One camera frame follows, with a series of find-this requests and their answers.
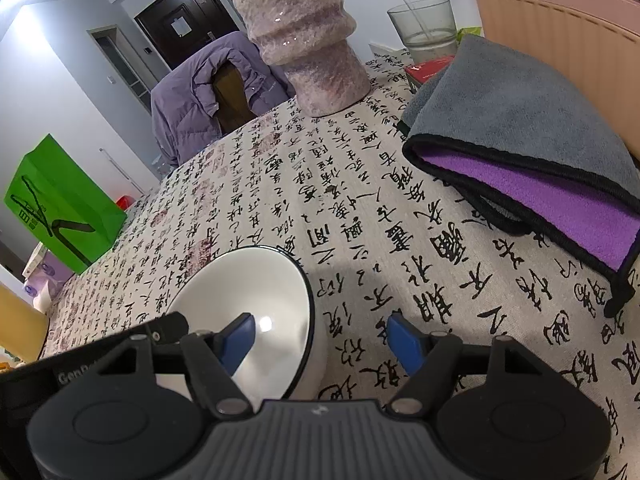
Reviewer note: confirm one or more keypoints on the green paper packet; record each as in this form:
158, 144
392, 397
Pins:
470, 35

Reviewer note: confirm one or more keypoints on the red bucket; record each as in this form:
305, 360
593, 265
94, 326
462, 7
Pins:
124, 201

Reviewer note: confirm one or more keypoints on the white door notice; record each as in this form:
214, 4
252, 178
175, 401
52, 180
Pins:
180, 27

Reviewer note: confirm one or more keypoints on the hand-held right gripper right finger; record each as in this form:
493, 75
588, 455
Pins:
405, 342

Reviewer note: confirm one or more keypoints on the red box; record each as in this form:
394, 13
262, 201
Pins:
425, 70

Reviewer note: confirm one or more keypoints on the green paper bag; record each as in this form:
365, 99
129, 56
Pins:
65, 200

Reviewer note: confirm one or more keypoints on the calligraphy printed tablecloth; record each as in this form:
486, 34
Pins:
350, 210

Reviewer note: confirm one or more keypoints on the glass cup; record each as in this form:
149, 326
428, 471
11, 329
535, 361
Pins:
425, 35

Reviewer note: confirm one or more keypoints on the pink ceramic vase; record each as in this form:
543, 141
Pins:
300, 35

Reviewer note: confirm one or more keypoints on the purple padded jacket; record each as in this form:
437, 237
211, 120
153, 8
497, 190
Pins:
185, 110

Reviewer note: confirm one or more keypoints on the white flat box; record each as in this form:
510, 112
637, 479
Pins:
34, 262

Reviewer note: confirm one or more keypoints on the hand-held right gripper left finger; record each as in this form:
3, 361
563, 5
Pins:
237, 345

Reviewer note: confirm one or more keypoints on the dark entrance door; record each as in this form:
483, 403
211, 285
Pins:
160, 40

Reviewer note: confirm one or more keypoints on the wooden chair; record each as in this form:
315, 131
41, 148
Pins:
232, 100

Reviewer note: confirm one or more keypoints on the purple tissue pack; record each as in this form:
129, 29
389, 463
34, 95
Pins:
50, 280

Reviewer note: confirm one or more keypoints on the white bowl with black rim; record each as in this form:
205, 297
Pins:
240, 285

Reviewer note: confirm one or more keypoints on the pink suitcase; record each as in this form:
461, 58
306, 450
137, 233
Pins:
550, 10

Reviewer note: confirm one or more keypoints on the yellow thermos jug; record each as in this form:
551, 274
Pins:
20, 325

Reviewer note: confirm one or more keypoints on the grey and purple towel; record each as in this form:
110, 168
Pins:
500, 105

